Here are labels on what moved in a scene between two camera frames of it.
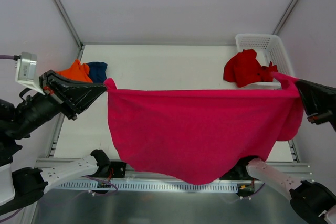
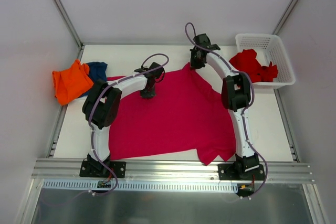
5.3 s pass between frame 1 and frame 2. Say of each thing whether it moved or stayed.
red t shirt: stayed
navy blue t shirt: stayed
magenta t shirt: moved
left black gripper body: moved
